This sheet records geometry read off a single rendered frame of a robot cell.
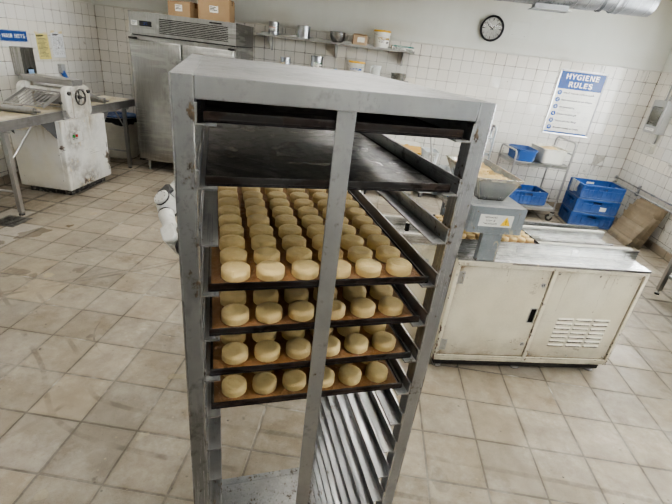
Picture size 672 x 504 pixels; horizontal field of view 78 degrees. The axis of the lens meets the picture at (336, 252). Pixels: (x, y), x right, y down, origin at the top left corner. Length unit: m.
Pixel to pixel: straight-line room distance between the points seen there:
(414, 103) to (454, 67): 6.06
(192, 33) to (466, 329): 5.00
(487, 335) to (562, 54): 4.92
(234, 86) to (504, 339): 2.68
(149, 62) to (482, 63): 4.55
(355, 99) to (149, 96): 5.98
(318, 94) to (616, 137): 7.08
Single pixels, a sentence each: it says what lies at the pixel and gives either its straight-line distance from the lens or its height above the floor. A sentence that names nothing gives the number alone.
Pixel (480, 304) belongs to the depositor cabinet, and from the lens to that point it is 2.81.
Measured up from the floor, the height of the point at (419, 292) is 0.49.
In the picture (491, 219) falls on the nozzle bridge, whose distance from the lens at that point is 2.53.
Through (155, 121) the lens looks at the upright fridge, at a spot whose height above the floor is 0.72.
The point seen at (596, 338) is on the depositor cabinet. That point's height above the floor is 0.31.
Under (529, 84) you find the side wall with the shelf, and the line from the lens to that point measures 6.98.
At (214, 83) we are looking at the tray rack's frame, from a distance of 0.60.
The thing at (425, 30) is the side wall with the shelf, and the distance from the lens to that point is 6.68.
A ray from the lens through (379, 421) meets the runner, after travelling 1.14.
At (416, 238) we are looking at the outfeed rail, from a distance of 2.65.
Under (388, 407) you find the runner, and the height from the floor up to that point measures 1.13.
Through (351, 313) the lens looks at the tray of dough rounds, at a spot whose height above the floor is 1.40.
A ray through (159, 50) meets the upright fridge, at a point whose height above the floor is 1.63.
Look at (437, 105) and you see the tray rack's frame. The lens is 0.68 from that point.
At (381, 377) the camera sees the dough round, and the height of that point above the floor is 1.24.
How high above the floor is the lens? 1.86
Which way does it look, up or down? 26 degrees down
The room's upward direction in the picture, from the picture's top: 7 degrees clockwise
